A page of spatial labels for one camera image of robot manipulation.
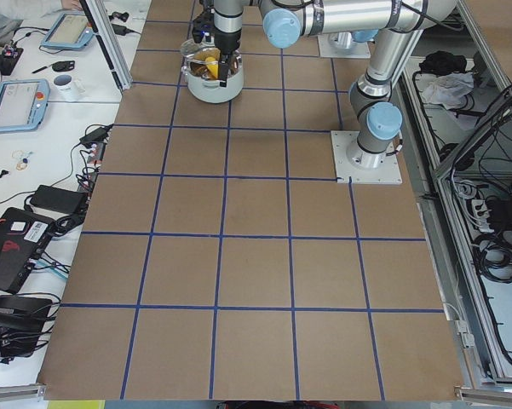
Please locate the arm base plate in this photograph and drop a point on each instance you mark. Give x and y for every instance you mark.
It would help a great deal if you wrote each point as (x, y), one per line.
(350, 45)
(353, 165)

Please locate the white crumpled cloth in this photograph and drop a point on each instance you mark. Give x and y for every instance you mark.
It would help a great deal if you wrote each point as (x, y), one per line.
(449, 90)

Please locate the brown gridded table mat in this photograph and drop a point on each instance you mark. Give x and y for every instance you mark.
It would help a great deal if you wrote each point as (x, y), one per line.
(221, 260)

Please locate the black power brick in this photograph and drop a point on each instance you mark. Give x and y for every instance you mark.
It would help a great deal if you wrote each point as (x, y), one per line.
(58, 199)

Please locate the blue teach pendant near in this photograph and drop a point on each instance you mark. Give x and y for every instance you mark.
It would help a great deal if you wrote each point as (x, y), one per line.
(23, 104)

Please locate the yellow toy corn cob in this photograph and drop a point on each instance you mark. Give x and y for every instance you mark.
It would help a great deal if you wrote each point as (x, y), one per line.
(212, 67)

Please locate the blue teach pendant far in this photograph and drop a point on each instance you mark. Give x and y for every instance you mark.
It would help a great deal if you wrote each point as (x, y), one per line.
(71, 31)

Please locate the white mug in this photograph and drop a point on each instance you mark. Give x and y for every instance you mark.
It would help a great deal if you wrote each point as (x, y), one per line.
(71, 89)

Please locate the aluminium frame post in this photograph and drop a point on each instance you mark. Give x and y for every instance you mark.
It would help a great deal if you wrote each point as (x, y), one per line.
(98, 18)

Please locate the blue teach pendant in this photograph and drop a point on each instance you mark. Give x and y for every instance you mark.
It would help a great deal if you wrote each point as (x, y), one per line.
(23, 104)
(71, 31)

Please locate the glass pot lid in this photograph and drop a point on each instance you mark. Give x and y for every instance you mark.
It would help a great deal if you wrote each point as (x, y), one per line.
(199, 53)

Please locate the black power adapter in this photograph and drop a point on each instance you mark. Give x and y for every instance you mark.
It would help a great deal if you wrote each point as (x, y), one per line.
(99, 134)

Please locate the mint green cooking pot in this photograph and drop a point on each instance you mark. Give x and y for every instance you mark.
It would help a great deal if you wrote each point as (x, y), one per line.
(209, 90)

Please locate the black laptop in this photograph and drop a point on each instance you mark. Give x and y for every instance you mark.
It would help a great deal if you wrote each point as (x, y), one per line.
(23, 238)

